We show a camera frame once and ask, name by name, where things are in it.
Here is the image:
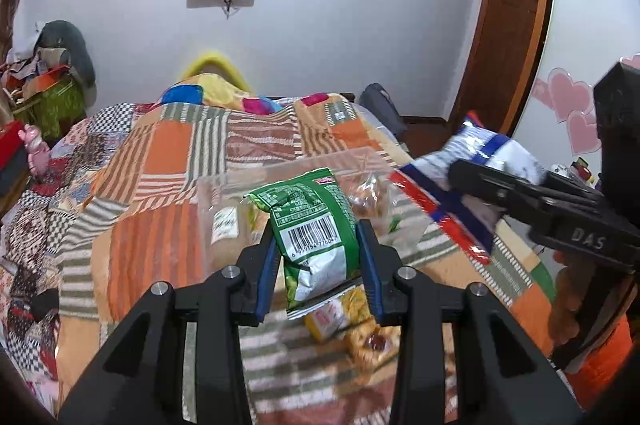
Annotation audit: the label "pile of clothes and papers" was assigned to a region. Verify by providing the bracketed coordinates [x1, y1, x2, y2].
[0, 22, 67, 98]

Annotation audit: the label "pink rabbit toy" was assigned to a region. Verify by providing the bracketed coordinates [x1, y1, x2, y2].
[18, 124, 52, 179]

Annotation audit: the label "grey bag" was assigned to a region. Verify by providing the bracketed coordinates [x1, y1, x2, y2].
[359, 83, 407, 142]

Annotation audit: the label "bread with white label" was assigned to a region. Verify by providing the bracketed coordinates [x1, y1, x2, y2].
[210, 204, 253, 267]

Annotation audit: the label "clear bag of buns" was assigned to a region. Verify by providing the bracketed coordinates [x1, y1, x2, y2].
[349, 172, 392, 217]

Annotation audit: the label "person's right hand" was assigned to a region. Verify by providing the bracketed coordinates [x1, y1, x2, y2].
[546, 249, 594, 359]

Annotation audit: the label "yellow puff snack bag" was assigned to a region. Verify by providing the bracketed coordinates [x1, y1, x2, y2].
[304, 283, 382, 342]

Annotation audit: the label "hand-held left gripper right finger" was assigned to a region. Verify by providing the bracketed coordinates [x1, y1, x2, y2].
[356, 219, 586, 425]

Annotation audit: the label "dark grey box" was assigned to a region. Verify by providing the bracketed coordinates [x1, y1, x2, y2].
[0, 150, 32, 203]

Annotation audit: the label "red box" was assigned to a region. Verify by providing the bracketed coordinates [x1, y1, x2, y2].
[0, 122, 27, 172]

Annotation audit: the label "green bag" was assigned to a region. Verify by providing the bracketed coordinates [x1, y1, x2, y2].
[14, 78, 87, 142]

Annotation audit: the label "yellow plush pillow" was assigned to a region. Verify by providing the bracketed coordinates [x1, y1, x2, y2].
[179, 50, 252, 94]

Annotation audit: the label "white wardrobe door with hearts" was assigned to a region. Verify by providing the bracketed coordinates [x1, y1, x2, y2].
[520, 0, 640, 187]

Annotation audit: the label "small colourful figurines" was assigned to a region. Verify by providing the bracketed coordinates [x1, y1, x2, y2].
[551, 156, 599, 187]

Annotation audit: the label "blue white snack packet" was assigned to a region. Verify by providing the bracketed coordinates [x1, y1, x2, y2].
[387, 114, 549, 264]

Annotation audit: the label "orange biscuit packet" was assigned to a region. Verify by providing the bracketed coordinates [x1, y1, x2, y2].
[349, 319, 402, 367]

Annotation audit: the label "orange flat box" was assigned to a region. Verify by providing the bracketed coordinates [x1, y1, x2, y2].
[21, 64, 77, 100]

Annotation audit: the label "brown wooden door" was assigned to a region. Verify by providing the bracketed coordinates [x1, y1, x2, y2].
[451, 0, 552, 137]

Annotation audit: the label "patchwork quilt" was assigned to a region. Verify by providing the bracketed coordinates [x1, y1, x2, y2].
[0, 99, 557, 425]

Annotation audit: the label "colourful floral blanket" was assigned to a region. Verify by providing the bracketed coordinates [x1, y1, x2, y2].
[159, 74, 353, 117]

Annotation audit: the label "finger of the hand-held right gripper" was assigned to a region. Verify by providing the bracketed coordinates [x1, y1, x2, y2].
[446, 159, 557, 232]
[542, 168, 608, 209]

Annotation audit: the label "clear plastic storage container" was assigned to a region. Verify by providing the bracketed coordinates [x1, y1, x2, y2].
[196, 149, 432, 277]

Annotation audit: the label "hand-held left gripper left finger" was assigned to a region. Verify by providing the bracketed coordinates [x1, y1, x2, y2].
[59, 232, 282, 425]

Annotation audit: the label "green snack packet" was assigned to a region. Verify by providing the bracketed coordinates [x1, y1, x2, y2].
[248, 167, 363, 319]

